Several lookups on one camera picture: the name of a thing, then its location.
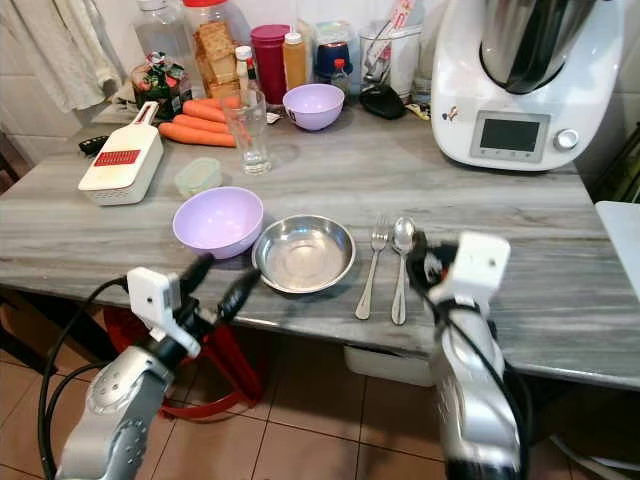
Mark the clear drinking glass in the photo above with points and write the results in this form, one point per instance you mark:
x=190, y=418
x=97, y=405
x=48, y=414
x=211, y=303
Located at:
x=248, y=140

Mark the stainless steel bowl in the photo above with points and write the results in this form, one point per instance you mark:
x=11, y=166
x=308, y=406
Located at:
x=305, y=255

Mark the steel spoon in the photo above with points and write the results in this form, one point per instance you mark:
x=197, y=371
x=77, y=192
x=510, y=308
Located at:
x=403, y=233

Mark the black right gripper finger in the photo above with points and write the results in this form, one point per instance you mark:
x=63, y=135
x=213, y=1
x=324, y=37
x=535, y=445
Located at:
x=418, y=260

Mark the white slicer with red label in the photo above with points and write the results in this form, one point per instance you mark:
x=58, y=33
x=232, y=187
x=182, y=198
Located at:
x=120, y=178

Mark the red plastic stool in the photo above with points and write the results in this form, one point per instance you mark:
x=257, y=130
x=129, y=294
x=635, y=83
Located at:
x=235, y=370

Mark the small bottle with white cap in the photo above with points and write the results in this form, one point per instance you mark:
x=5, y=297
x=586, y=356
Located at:
x=244, y=62

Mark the white flat panel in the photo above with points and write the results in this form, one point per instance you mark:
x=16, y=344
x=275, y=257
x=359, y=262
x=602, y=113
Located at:
x=620, y=240

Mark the magenta plastic canister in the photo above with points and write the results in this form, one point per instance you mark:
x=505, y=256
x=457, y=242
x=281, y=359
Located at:
x=270, y=60

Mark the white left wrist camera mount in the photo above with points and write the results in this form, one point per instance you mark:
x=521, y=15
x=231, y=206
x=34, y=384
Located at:
x=152, y=297

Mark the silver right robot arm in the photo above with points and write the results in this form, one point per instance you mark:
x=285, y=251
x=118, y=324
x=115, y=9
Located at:
x=470, y=390

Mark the orange carrot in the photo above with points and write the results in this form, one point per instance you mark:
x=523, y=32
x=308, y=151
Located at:
x=210, y=106
x=190, y=135
x=195, y=123

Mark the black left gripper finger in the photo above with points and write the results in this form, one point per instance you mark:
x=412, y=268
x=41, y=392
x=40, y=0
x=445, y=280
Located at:
x=198, y=274
x=239, y=294

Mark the cracker jar with red lid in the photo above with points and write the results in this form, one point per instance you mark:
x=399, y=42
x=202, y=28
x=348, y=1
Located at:
x=215, y=50

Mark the clear jar with blue contents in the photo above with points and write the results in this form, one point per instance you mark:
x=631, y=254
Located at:
x=332, y=58

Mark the steel fork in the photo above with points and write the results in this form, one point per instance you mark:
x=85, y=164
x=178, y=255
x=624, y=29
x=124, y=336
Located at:
x=379, y=238

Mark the white food processor with screen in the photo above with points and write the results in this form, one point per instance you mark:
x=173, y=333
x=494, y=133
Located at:
x=460, y=90

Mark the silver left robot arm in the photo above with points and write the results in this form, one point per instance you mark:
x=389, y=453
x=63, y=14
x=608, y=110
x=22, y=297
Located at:
x=110, y=410

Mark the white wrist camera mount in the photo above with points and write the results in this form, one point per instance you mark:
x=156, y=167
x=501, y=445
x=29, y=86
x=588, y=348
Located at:
x=480, y=265
x=152, y=297

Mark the black rounded object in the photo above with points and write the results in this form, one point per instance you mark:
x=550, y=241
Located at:
x=382, y=102

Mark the orange bottle with white cap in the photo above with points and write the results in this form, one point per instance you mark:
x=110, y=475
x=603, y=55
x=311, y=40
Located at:
x=294, y=60

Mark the white hanging towel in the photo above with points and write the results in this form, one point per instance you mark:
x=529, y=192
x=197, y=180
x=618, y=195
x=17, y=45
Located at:
x=60, y=50

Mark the small clear lidded container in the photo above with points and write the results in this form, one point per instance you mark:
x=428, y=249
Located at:
x=197, y=177

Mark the small purple plastic bowl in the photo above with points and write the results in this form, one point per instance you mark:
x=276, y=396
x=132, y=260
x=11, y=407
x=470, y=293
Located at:
x=313, y=107

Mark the clear utensil holder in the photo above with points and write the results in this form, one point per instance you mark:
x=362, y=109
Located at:
x=400, y=60

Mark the white plastic bin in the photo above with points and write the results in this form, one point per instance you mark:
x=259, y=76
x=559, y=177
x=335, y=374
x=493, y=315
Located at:
x=390, y=367

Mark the large purple plastic bowl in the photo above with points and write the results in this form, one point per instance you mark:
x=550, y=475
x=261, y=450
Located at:
x=216, y=215

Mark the clear plastic water bottle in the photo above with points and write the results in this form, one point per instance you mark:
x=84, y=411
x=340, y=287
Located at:
x=160, y=35

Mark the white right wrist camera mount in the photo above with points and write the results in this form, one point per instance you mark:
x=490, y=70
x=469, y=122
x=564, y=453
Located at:
x=480, y=265

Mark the green and red packet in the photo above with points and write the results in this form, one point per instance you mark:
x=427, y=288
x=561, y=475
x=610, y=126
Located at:
x=160, y=80

